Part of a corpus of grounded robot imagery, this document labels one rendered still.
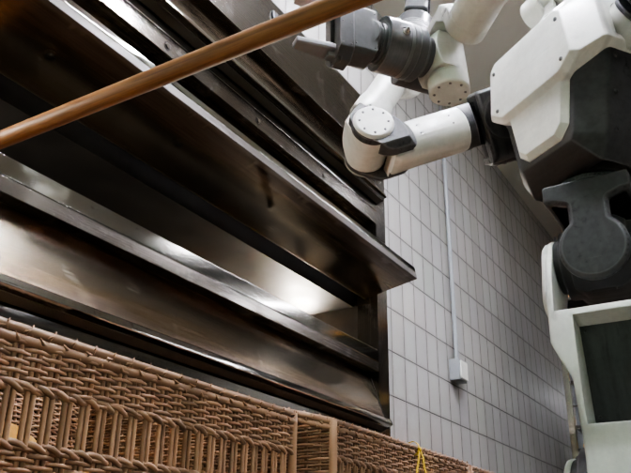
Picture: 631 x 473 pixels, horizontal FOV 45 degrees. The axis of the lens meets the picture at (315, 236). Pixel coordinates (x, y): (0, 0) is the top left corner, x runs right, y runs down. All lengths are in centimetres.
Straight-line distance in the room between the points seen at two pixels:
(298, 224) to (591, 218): 101
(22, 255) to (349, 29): 68
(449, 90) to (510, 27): 214
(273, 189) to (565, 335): 94
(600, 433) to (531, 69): 59
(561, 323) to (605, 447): 18
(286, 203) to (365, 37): 84
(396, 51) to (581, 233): 39
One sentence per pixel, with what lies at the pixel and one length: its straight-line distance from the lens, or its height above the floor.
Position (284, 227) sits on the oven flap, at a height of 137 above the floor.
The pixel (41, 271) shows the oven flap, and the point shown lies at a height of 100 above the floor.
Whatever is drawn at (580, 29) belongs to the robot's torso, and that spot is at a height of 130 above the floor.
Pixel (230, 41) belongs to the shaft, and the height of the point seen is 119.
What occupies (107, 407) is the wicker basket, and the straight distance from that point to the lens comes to 82.
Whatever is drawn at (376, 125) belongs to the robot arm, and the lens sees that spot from 140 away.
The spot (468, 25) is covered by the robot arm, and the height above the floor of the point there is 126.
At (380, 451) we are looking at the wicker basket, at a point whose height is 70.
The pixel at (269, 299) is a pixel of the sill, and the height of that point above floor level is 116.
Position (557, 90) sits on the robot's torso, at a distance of 127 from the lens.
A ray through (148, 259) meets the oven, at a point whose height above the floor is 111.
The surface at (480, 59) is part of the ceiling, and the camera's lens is 349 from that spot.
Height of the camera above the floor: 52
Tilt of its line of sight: 24 degrees up
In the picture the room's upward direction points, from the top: 1 degrees clockwise
